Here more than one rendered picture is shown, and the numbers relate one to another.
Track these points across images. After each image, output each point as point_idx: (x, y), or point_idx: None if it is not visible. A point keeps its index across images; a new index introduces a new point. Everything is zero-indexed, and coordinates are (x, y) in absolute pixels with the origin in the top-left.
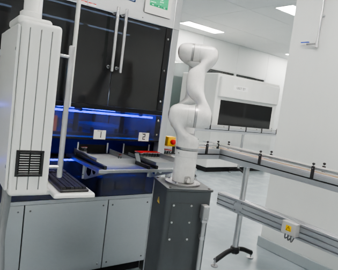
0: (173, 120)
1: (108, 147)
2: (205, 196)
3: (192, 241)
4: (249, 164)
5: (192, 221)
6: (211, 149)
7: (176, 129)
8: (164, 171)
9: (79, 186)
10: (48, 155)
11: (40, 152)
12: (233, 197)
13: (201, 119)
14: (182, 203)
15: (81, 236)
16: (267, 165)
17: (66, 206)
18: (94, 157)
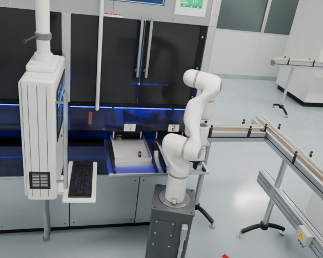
0: (163, 150)
1: (142, 133)
2: (186, 218)
3: (174, 248)
4: (285, 158)
5: (174, 234)
6: (254, 133)
7: (166, 158)
8: None
9: (83, 193)
10: (53, 175)
11: (46, 173)
12: (269, 182)
13: (187, 155)
14: (164, 221)
15: (117, 200)
16: (299, 168)
17: (103, 179)
18: (114, 155)
